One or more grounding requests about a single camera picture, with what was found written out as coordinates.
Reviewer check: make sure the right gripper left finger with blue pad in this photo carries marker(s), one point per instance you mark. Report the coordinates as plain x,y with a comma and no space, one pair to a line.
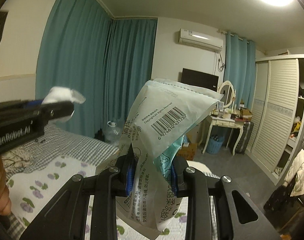
85,207

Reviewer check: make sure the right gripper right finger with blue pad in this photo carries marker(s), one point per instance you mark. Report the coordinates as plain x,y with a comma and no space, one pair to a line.
217,207

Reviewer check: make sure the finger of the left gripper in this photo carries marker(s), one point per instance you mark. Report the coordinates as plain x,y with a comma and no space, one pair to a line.
56,111
33,103

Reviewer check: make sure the white green face towel pack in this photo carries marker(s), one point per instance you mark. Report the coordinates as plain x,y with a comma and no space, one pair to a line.
162,113

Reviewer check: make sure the cardboard box on floor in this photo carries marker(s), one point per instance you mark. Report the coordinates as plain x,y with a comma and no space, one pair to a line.
188,149

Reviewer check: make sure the grey checked bed sheet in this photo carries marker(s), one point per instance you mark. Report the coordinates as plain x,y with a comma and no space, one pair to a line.
57,142

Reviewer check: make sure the branch patterned pillow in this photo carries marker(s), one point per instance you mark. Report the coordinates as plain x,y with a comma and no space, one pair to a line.
16,160

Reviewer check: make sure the white floral quilted mat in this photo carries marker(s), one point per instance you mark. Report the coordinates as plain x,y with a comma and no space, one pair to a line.
30,192

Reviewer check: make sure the blue plastic laundry basket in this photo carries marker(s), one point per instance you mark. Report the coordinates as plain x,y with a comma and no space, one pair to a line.
214,144

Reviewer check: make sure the clear water jug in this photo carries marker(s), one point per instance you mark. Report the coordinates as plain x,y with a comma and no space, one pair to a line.
112,133

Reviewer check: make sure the white dressing table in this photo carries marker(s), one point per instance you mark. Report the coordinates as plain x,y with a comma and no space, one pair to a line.
225,123

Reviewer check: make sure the large teal curtain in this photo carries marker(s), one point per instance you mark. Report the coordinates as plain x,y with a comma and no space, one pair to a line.
107,60

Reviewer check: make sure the dark suitcase beside table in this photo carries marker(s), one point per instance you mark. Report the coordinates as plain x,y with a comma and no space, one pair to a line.
245,137

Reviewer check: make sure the white oval vanity mirror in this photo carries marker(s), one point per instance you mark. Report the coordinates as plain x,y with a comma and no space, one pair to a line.
228,92

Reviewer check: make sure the white louvered wardrobe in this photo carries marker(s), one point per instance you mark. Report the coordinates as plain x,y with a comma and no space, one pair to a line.
277,114

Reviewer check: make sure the white puffy jacket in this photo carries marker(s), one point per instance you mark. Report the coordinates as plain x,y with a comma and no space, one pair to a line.
296,170

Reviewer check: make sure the narrow teal curtain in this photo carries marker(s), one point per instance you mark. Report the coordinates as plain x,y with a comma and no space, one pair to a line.
240,67

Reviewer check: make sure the black wall television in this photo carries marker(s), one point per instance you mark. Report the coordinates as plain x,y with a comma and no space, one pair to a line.
199,79

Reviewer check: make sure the white wall air conditioner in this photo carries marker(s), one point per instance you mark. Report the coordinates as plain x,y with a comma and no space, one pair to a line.
200,40

